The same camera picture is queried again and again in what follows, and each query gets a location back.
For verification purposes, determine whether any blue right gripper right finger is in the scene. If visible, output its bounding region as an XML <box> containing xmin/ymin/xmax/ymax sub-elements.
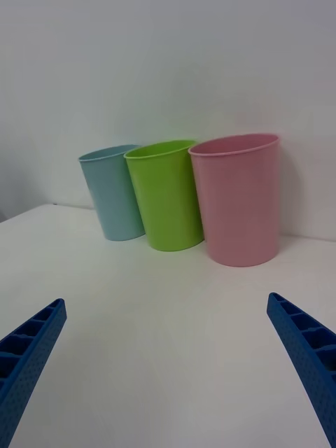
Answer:
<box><xmin>266</xmin><ymin>291</ymin><xmax>336</xmax><ymax>448</ymax></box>

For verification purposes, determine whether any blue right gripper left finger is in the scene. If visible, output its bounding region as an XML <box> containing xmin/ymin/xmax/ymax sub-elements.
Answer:
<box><xmin>0</xmin><ymin>297</ymin><xmax>67</xmax><ymax>448</ymax></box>

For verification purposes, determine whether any pink plastic bin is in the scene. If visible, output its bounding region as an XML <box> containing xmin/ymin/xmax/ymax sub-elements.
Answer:
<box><xmin>188</xmin><ymin>132</ymin><xmax>281</xmax><ymax>268</ymax></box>

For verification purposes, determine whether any pale blue plastic bin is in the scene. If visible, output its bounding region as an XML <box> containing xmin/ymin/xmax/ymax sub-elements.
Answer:
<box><xmin>77</xmin><ymin>143</ymin><xmax>147</xmax><ymax>242</ymax></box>

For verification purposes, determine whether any green plastic bin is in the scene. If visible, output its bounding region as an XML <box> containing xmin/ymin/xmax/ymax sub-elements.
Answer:
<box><xmin>124</xmin><ymin>139</ymin><xmax>206</xmax><ymax>252</ymax></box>

